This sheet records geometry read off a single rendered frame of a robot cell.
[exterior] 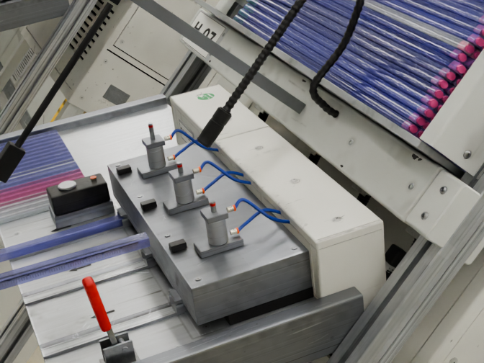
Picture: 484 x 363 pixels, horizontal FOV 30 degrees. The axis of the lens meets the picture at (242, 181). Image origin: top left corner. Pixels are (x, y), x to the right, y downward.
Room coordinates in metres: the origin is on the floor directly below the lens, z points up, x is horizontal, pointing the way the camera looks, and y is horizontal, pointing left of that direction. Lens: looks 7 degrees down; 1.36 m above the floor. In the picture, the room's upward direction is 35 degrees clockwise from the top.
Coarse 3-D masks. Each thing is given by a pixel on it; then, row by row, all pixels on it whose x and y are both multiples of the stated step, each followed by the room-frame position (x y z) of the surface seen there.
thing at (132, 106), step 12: (156, 96) 1.53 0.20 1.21; (108, 108) 1.50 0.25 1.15; (120, 108) 1.49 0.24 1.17; (132, 108) 1.50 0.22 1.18; (144, 108) 1.51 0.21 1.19; (60, 120) 1.47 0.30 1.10; (72, 120) 1.46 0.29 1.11; (84, 120) 1.47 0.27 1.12; (96, 120) 1.48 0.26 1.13; (12, 132) 1.44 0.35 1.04; (36, 132) 1.44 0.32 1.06
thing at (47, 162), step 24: (0, 144) 1.40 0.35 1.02; (24, 144) 1.39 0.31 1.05; (48, 144) 1.38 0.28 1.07; (24, 168) 1.31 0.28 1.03; (48, 168) 1.30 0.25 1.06; (72, 168) 1.30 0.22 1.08; (0, 192) 1.24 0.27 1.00; (24, 192) 1.24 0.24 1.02; (0, 216) 1.18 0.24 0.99; (24, 216) 1.19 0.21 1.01
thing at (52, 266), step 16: (128, 240) 0.91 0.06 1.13; (144, 240) 0.91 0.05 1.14; (64, 256) 0.89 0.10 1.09; (80, 256) 0.89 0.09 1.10; (96, 256) 0.89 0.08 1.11; (112, 256) 0.90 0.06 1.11; (16, 272) 0.87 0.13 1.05; (32, 272) 0.87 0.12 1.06; (48, 272) 0.88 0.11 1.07; (0, 288) 0.86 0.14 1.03
